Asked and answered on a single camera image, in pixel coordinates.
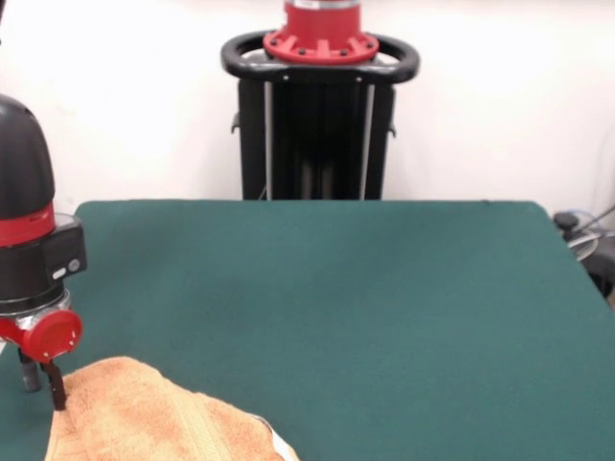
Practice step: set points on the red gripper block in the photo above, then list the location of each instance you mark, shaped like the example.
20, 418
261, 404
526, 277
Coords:
53, 336

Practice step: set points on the orange-brown terry towel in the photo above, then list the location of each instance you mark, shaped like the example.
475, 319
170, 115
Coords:
144, 413

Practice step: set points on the red robot base column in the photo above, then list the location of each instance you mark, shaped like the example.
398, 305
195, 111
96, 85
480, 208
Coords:
322, 33

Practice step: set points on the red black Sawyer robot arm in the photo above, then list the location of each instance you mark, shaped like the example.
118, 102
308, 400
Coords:
24, 182

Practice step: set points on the dark green table cloth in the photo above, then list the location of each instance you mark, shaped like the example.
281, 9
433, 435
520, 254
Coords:
384, 312

